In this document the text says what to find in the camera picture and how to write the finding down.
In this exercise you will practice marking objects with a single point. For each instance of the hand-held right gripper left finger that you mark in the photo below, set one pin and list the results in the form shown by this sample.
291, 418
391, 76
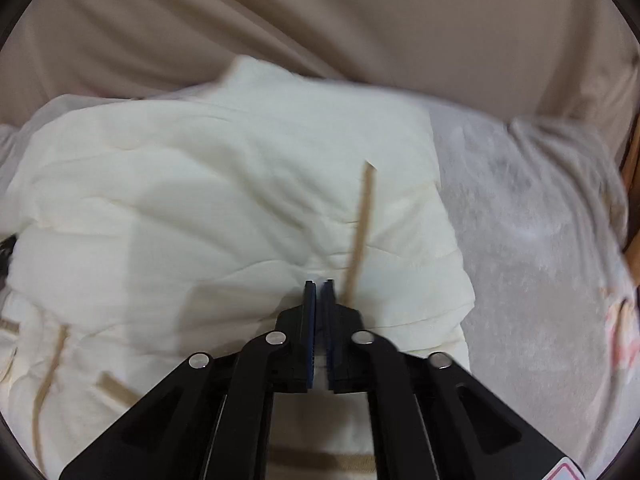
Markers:
310, 320

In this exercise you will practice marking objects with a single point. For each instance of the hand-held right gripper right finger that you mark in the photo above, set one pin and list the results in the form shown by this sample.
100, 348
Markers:
327, 320

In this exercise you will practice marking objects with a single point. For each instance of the cream quilted blanket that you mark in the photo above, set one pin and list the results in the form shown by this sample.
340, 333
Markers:
200, 185

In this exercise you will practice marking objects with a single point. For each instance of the floral fleece blanket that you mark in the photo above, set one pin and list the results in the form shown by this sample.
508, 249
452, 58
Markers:
525, 260

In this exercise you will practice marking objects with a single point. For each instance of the beige curtain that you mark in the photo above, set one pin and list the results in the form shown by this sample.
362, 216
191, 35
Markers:
350, 10

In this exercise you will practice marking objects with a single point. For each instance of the orange hanging garment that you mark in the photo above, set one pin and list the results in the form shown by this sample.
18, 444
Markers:
633, 170

